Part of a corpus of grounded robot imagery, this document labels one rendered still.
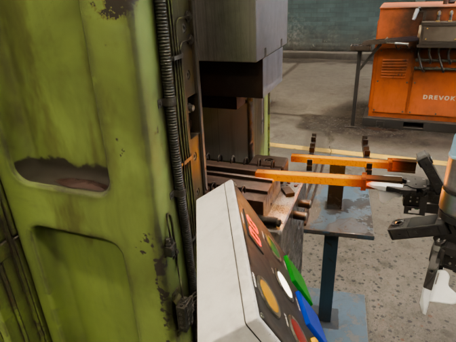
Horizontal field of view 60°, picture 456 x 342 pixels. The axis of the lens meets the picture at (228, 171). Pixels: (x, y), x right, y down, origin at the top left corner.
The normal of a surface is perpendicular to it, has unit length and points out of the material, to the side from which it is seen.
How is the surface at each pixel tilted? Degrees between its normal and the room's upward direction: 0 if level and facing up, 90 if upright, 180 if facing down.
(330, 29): 90
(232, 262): 30
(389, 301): 0
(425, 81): 90
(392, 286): 0
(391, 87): 90
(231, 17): 90
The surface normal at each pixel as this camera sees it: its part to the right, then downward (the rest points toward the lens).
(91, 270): -0.35, 0.41
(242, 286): -0.53, -0.75
